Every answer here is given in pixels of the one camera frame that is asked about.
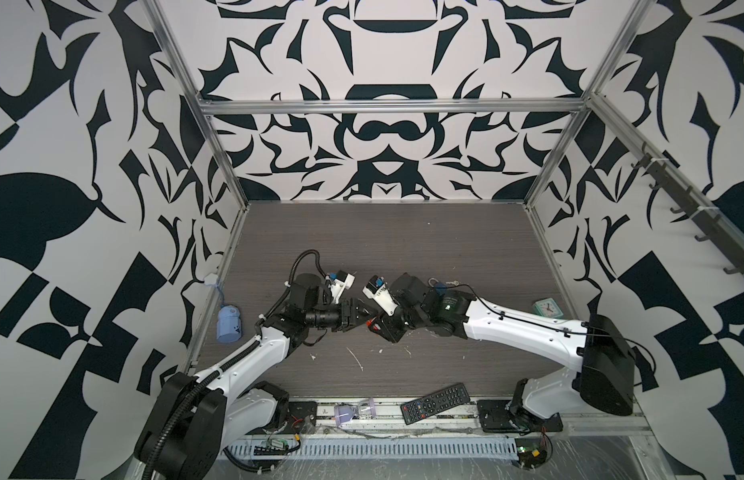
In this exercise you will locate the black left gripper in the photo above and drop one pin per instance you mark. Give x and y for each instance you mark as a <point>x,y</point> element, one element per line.
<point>347,312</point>

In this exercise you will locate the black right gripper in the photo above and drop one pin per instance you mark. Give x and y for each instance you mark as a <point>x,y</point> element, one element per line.
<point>386,328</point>

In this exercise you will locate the blue padlock with key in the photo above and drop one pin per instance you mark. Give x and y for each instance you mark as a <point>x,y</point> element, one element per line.
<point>437,285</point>

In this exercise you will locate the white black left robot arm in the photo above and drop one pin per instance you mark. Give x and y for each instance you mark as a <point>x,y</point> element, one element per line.
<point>197,416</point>

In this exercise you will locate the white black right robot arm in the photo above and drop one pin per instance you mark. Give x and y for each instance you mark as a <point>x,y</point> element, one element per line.
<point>597,363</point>

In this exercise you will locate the clear safety glasses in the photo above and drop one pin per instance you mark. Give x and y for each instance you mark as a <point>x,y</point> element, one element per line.
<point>364,409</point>

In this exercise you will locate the black remote control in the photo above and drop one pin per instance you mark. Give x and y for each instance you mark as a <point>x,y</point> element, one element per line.
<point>435,403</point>

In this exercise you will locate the teal alarm clock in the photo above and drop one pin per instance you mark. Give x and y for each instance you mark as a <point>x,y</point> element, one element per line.
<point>548,308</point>

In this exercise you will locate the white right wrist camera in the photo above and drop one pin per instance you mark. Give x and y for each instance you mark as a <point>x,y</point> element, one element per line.
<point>376,289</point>

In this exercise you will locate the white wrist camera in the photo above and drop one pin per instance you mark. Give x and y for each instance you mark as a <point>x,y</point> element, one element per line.
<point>376,289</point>
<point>342,283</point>

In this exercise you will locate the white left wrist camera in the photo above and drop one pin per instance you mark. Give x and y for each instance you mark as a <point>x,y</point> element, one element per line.
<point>342,283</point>

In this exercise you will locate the white slotted cable duct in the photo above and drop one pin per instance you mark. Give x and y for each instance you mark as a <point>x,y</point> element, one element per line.
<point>503,449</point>

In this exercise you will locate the light blue device left wall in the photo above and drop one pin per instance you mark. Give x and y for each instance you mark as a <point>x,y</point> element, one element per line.
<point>228,326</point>

